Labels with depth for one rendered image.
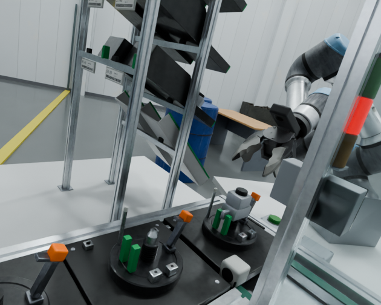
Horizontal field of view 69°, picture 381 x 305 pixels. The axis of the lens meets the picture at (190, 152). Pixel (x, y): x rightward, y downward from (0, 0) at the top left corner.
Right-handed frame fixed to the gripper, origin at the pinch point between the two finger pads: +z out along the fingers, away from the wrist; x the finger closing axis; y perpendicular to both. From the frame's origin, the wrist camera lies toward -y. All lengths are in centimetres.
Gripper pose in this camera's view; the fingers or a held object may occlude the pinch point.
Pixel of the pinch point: (249, 163)
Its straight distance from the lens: 65.7
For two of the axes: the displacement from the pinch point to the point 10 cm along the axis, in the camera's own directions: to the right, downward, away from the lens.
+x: -6.6, -3.8, 6.5
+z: -7.2, 5.7, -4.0
